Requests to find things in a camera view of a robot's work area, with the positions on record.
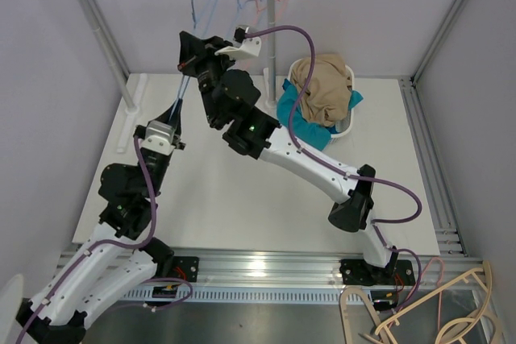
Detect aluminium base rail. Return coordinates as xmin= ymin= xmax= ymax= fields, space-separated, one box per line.
xmin=60 ymin=243 xmax=485 ymax=305

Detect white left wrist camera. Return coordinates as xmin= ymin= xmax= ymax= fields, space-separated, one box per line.
xmin=140 ymin=120 xmax=176 ymax=156

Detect dark blue t shirt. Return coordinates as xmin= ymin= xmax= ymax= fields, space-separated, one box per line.
xmin=327 ymin=126 xmax=339 ymax=135

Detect beige tank top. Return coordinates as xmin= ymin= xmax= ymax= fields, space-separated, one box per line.
xmin=300 ymin=53 xmax=352 ymax=127

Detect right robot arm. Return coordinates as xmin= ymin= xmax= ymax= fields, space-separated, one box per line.
xmin=177 ymin=28 xmax=400 ymax=286

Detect teal t shirt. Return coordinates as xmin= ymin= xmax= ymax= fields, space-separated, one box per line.
xmin=277 ymin=79 xmax=351 ymax=151

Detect light blue hanger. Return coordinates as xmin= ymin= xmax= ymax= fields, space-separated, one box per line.
xmin=229 ymin=0 xmax=266 ymax=31
xmin=169 ymin=0 xmax=225 ymax=119

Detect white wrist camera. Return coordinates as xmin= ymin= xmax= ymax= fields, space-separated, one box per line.
xmin=215 ymin=26 xmax=262 ymax=60
xmin=140 ymin=120 xmax=176 ymax=156

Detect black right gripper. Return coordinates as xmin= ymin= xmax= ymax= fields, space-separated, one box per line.
xmin=177 ymin=32 xmax=239 ymax=126

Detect aluminium corner frame post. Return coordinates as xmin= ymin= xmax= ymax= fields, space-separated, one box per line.
xmin=410 ymin=0 xmax=495 ymax=83

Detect metal clothes rack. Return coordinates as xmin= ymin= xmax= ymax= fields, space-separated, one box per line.
xmin=78 ymin=0 xmax=277 ymax=154

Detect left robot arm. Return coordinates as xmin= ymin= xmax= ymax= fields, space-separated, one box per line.
xmin=16 ymin=98 xmax=185 ymax=343

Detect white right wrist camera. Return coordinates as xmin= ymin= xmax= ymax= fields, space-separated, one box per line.
xmin=215 ymin=26 xmax=262 ymax=60

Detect white perforated plastic basket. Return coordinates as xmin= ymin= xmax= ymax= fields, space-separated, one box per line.
xmin=300 ymin=54 xmax=362 ymax=143

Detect beige wooden hangers pile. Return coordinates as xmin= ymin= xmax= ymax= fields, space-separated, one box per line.
xmin=339 ymin=260 xmax=506 ymax=343

